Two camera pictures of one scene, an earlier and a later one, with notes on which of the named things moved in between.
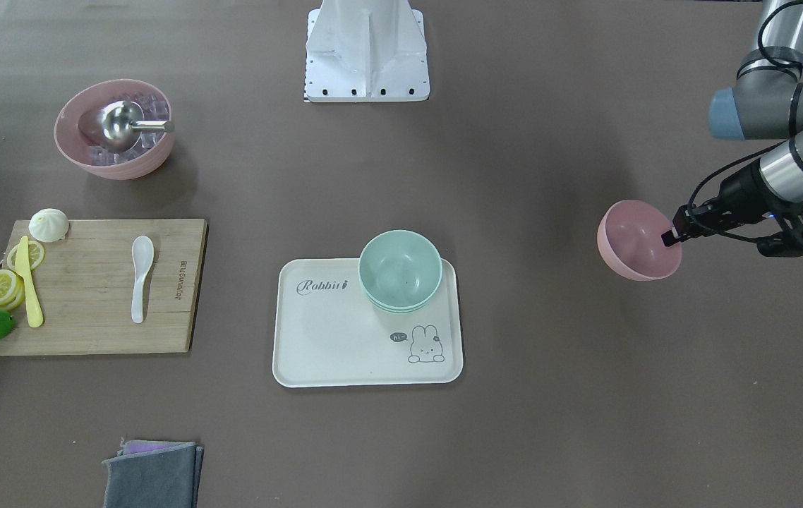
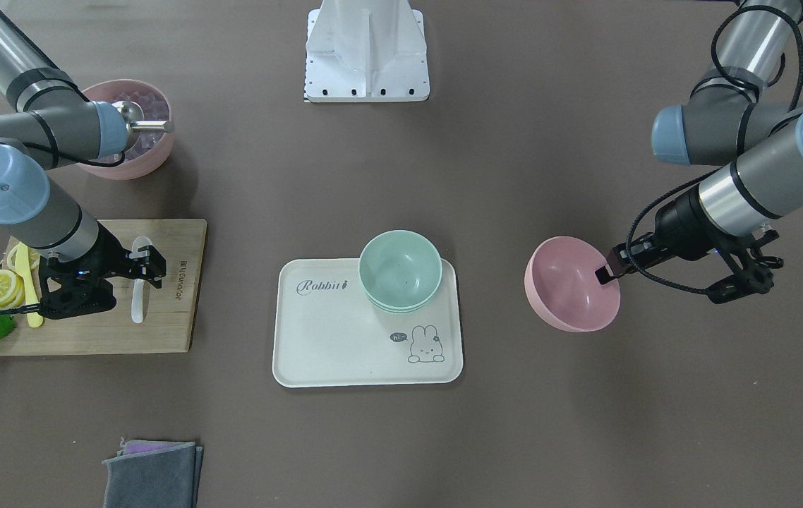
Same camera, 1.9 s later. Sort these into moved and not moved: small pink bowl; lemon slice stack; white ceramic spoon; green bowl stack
Moved: small pink bowl
Not moved: green bowl stack; lemon slice stack; white ceramic spoon
